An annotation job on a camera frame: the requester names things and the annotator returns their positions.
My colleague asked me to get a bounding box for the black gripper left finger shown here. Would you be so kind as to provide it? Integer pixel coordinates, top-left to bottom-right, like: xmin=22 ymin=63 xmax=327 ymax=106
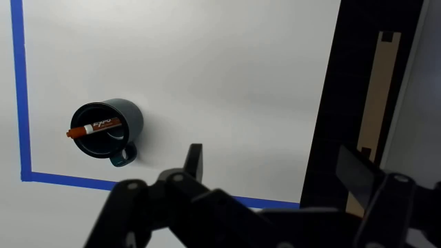
xmin=83 ymin=142 xmax=287 ymax=248

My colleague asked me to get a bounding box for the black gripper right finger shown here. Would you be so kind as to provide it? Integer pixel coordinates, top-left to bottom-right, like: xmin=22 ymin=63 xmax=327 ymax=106
xmin=335 ymin=143 xmax=441 ymax=248

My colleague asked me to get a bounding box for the red dry-erase marker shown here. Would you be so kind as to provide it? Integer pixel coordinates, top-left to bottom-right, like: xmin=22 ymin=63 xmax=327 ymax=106
xmin=65 ymin=117 xmax=124 ymax=139

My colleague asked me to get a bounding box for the dark teal speckled mug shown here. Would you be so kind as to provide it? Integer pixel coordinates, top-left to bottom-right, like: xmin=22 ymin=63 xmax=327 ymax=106
xmin=69 ymin=96 xmax=145 ymax=168

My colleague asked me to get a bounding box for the short blue tape strip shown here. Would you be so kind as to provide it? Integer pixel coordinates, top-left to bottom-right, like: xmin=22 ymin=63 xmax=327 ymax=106
xmin=20 ymin=169 xmax=304 ymax=212

